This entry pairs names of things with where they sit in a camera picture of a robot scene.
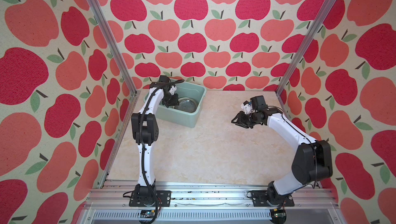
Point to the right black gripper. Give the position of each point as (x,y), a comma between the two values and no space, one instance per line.
(240,115)

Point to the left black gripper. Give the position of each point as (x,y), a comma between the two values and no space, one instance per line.
(174,102)

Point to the brown speckled square plate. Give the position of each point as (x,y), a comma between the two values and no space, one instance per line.
(186,104)

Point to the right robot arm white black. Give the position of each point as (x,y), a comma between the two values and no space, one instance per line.
(312,161)

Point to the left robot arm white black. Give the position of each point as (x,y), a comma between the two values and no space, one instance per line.
(146,131)

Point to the mint green plastic bin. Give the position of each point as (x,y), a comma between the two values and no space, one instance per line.
(184,89)

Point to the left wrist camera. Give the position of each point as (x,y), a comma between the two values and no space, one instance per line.
(172,89)

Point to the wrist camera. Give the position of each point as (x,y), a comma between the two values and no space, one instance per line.
(247,107)
(172,89)

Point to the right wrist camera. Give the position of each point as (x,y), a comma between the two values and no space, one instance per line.
(247,107)

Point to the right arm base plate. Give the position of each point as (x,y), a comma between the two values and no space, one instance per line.
(265,199)

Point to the aluminium front rail frame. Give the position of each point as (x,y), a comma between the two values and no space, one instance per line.
(192,203)

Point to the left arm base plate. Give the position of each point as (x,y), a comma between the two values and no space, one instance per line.
(145,198)

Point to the left aluminium corner post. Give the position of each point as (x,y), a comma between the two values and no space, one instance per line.
(110,40)

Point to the aluminium corner post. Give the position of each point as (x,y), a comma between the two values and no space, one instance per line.
(313,29)
(110,40)

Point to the right aluminium corner post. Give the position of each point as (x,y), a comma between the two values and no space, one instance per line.
(313,29)

